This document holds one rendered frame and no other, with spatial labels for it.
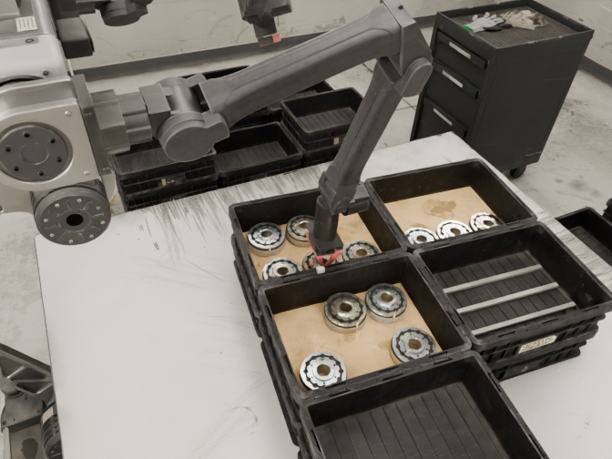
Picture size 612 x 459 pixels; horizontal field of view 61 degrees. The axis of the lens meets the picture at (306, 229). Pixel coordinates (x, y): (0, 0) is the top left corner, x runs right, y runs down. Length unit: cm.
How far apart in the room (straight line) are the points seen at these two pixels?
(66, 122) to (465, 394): 95
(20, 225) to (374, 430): 227
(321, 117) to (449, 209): 117
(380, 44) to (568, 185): 270
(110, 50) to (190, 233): 258
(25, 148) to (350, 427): 79
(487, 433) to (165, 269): 96
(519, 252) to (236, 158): 144
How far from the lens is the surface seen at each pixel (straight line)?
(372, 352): 124
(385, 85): 92
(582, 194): 340
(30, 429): 195
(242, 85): 79
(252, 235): 143
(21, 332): 251
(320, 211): 120
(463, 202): 168
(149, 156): 240
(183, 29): 413
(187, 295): 151
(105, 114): 75
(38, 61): 81
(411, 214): 158
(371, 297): 130
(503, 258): 154
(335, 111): 268
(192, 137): 77
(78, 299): 158
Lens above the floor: 185
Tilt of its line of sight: 44 degrees down
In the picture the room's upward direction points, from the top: 3 degrees clockwise
